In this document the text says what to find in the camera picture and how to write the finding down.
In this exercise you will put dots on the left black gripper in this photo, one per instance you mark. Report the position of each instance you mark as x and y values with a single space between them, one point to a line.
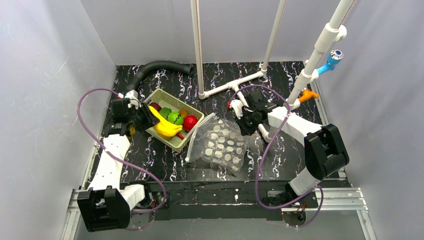
147 118

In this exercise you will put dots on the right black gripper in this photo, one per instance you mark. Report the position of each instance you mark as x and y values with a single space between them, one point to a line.
246 122

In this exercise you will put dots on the purple fake sweet potato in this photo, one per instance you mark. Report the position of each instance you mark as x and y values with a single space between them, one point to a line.
156 106

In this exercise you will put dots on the yellow fake banana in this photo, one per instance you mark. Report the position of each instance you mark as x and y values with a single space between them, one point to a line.
164 127

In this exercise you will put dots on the green fake watermelon ball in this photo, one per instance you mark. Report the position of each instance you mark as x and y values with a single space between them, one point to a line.
175 118

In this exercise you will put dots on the pale green plastic basket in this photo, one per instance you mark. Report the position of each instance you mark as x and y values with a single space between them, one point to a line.
165 99

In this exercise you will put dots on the red fake chili pepper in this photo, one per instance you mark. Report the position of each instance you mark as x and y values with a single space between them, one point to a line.
180 136

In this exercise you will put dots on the orange fake fruit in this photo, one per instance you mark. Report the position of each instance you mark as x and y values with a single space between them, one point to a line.
183 112

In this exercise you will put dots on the clear polka dot zip bag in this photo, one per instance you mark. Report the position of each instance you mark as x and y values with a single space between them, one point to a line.
219 141

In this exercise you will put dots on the red fake apple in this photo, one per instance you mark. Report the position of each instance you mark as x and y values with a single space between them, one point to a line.
189 122

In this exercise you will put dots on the green fake vegetable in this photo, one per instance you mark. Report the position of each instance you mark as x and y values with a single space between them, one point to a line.
165 111

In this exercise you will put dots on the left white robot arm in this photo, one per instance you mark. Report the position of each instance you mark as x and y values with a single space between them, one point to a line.
107 204

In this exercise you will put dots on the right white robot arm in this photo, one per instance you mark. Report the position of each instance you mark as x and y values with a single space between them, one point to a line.
324 150

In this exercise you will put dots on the orange plastic faucet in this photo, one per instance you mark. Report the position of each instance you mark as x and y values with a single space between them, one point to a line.
306 95

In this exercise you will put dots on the blue plastic faucet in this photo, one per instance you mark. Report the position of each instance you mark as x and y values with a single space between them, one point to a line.
333 59

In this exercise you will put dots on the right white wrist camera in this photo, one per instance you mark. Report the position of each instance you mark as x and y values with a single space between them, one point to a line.
237 107

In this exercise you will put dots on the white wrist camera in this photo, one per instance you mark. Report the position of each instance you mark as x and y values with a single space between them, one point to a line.
132 97
237 107

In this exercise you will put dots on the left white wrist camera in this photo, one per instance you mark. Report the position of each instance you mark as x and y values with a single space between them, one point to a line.
132 97

